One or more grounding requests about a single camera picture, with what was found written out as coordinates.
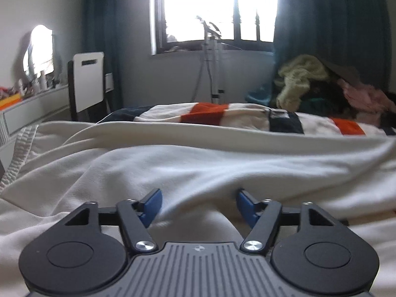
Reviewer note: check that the orange box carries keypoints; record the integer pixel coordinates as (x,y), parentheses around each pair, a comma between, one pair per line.
(10,101)

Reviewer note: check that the garment steamer stand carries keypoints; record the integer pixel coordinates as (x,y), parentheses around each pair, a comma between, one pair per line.
(211,60)

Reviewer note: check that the white bottle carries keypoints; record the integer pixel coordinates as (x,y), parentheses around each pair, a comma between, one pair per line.
(43,81)

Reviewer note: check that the right teal curtain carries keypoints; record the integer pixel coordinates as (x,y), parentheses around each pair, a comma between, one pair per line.
(345,32)

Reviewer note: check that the striped bed blanket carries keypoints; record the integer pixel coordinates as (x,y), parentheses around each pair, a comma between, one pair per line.
(246,116)

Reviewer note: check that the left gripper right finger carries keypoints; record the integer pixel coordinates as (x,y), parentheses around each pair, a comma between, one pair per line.
(263,217)

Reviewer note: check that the pale yellow knit blanket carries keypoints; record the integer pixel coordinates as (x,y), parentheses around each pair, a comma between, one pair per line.
(297,75)

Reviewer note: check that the pink garment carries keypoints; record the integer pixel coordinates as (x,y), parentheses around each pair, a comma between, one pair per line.
(369,103)

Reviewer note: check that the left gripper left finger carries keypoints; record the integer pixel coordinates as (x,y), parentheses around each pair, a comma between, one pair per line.
(135,216)

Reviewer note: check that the vanity mirror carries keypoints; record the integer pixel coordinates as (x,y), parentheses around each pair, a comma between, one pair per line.
(39,54)

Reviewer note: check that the white sweatpants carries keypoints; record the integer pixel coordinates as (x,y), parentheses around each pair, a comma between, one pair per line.
(58,166)

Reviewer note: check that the white black chair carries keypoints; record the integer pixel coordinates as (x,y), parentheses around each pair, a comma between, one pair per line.
(86,79)

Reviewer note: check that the white dressing table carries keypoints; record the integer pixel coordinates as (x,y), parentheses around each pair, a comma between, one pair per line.
(52,105)

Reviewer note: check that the dark framed window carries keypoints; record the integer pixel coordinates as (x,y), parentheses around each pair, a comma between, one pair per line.
(239,24)

